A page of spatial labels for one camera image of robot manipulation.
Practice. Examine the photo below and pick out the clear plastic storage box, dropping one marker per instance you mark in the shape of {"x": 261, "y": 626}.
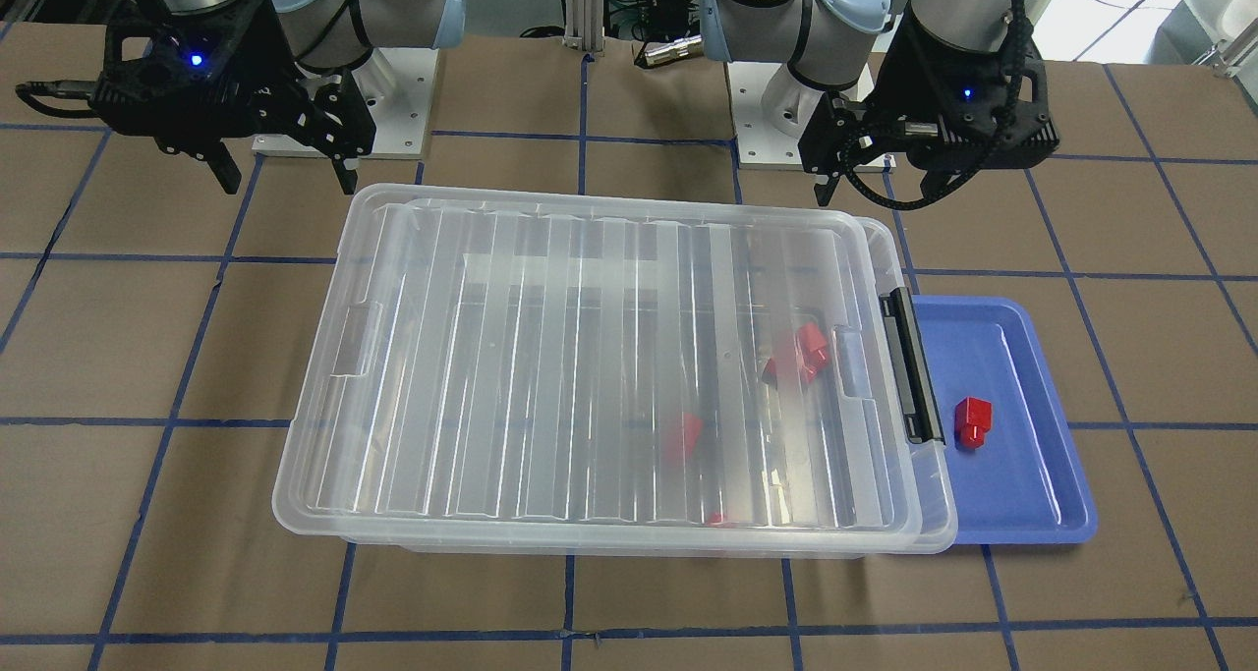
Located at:
{"x": 885, "y": 406}

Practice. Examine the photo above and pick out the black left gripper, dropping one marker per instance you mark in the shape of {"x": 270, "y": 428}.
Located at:
{"x": 896, "y": 72}

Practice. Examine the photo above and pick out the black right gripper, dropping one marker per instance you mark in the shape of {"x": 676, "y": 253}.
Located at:
{"x": 257, "y": 50}

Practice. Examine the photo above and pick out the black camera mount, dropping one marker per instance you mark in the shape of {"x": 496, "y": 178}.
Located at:
{"x": 954, "y": 112}
{"x": 175, "y": 71}

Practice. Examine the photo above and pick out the clear plastic box lid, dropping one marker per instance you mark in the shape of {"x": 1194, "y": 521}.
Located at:
{"x": 590, "y": 366}

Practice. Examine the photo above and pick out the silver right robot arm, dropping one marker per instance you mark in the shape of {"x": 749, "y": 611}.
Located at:
{"x": 324, "y": 35}

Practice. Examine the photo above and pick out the blue plastic tray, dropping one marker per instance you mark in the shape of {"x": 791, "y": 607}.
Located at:
{"x": 1026, "y": 485}

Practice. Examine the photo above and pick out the black box latch handle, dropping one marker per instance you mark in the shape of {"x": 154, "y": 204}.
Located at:
{"x": 913, "y": 383}

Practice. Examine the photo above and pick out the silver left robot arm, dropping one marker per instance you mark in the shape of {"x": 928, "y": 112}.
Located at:
{"x": 841, "y": 44}

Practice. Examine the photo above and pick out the aluminium frame post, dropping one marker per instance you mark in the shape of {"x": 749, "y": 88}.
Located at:
{"x": 583, "y": 26}

